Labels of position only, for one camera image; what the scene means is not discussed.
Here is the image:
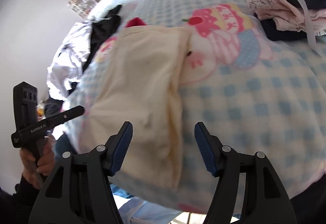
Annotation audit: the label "cream and pink shirt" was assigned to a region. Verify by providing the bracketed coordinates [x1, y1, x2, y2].
[75, 25, 191, 189]

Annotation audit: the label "navy and pink folded clothes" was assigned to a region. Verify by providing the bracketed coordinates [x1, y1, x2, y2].
[247, 0, 325, 56]

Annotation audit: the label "person's left hand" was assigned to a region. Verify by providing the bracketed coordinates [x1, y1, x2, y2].
[19, 134, 56, 190]

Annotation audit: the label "light blue storage bag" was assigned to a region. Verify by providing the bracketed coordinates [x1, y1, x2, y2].
[110, 184, 182, 224]

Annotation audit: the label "white garment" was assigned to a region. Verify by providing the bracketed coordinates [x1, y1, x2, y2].
[46, 20, 92, 101]

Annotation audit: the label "blue checkered floral bedspread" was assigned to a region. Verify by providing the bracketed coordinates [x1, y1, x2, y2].
[62, 0, 326, 214]

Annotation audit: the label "white wall shelf rack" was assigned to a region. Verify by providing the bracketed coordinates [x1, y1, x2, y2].
[67, 0, 96, 18]

